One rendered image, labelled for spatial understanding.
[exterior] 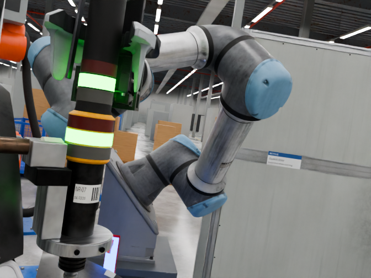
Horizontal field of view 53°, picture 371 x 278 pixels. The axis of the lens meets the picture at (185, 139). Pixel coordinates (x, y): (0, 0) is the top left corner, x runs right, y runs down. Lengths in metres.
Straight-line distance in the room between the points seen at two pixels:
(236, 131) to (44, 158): 0.60
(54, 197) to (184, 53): 0.52
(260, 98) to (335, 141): 1.62
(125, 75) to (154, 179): 0.73
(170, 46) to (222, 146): 0.28
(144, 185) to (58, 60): 0.77
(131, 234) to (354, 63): 1.73
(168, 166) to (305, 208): 1.37
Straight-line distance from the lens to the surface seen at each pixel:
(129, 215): 1.10
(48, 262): 0.62
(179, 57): 0.80
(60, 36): 0.38
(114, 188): 1.09
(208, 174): 0.99
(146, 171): 1.12
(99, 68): 0.35
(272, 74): 0.77
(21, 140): 0.34
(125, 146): 9.65
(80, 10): 0.37
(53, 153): 0.34
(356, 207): 2.47
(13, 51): 4.40
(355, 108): 2.41
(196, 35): 0.83
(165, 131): 7.92
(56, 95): 0.64
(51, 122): 0.62
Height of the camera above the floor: 1.43
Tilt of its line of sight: 3 degrees down
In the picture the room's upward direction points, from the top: 9 degrees clockwise
